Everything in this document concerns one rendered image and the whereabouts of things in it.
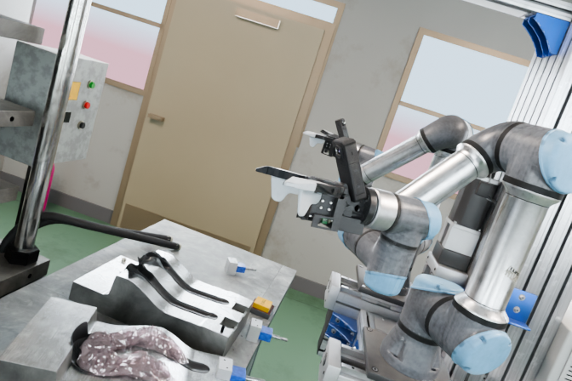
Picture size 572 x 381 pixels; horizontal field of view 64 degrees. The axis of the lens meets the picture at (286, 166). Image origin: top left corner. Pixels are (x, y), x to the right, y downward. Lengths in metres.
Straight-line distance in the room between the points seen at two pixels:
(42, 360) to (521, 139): 1.09
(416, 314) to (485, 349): 0.19
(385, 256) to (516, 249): 0.29
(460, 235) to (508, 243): 0.38
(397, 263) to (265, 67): 2.94
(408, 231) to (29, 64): 1.37
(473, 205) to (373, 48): 2.48
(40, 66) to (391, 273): 1.33
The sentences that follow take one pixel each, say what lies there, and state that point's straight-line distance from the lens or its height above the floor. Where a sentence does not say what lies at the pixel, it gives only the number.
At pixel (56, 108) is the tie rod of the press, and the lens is 1.58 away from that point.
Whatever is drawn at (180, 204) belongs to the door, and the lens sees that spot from 3.96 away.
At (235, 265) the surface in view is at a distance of 1.92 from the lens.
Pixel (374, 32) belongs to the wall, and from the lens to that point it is 3.73.
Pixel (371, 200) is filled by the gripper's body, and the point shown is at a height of 1.46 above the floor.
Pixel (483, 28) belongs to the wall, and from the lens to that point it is 3.88.
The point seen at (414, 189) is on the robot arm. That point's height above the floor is 1.47.
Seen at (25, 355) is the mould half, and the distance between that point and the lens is 1.15.
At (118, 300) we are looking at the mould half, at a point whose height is 0.86.
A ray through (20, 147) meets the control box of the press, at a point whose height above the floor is 1.12.
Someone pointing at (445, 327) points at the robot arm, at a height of 1.21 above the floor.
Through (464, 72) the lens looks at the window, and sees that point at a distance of 3.79.
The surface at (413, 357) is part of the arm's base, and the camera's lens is 1.21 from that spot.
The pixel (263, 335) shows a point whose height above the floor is 0.83.
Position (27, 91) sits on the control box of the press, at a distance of 1.78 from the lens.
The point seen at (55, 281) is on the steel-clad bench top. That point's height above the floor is 0.80.
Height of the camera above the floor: 1.60
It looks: 10 degrees down
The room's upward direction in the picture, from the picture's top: 18 degrees clockwise
